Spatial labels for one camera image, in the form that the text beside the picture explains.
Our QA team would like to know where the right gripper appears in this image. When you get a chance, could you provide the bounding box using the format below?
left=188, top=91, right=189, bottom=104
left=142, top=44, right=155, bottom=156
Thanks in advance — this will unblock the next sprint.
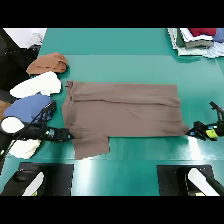
left=185, top=120, right=210, bottom=141

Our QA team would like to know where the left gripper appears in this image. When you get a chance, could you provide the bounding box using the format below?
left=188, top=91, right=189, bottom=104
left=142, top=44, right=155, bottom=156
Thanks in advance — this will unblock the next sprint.
left=53, top=127, right=74, bottom=144

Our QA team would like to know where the taupe brown T-shirt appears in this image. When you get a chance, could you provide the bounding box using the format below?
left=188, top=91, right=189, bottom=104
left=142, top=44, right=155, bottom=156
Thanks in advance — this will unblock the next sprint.
left=61, top=80, right=191, bottom=161

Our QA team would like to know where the white fluffy garment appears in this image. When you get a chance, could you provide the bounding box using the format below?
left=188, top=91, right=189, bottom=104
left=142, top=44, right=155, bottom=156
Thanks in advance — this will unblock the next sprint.
left=9, top=70, right=63, bottom=100

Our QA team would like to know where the orange-brown garment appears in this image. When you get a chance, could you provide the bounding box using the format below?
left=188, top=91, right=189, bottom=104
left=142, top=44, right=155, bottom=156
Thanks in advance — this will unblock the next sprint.
left=26, top=51, right=70, bottom=76

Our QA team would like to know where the pale checked garment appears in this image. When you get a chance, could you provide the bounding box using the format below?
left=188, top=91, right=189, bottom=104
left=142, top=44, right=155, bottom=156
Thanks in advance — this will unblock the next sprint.
left=166, top=27, right=224, bottom=60

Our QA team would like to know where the grey folded garment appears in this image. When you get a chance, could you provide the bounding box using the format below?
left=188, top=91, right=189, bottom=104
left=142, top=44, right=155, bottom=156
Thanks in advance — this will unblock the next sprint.
left=184, top=39, right=215, bottom=50

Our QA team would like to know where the white folded garment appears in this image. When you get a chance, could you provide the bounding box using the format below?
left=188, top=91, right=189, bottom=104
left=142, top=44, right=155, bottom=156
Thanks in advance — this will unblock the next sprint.
left=179, top=27, right=215, bottom=43

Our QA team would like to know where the dark green garment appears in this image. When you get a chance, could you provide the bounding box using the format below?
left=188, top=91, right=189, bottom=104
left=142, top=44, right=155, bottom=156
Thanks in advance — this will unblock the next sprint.
left=175, top=28, right=187, bottom=48

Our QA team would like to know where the light blue garment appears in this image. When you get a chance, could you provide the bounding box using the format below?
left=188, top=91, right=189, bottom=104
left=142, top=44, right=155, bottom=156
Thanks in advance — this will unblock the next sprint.
left=213, top=27, right=224, bottom=44

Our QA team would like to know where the red garment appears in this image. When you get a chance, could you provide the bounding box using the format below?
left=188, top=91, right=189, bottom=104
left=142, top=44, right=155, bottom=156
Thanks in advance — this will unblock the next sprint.
left=188, top=27, right=217, bottom=38

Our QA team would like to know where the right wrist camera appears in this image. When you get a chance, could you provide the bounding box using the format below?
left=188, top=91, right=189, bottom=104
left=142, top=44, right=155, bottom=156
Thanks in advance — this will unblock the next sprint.
left=208, top=101, right=224, bottom=122

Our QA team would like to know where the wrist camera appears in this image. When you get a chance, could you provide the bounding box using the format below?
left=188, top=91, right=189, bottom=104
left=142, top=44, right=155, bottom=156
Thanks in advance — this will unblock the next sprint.
left=208, top=101, right=224, bottom=122
left=35, top=100, right=57, bottom=128

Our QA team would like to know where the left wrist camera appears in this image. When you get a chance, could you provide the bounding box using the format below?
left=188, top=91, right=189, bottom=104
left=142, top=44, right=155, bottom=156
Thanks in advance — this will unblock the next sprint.
left=35, top=100, right=57, bottom=128

